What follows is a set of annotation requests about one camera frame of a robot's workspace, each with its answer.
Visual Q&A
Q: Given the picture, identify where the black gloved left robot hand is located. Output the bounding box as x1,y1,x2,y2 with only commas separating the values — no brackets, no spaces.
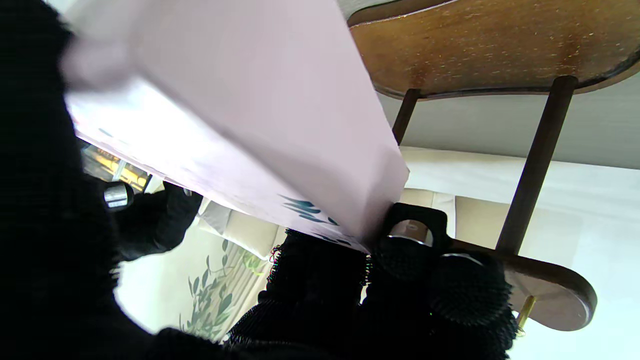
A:
0,0,521,360

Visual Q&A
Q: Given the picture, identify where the pink floral jewelry box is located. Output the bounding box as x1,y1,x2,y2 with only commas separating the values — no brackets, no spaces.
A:
60,0,411,251

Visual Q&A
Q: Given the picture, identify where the brown wooden necklace stand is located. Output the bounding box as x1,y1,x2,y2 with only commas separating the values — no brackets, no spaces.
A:
347,0,640,333

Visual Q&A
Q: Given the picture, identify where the tall dark-leaved house plant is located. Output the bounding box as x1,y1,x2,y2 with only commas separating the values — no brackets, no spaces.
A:
179,239,268,341

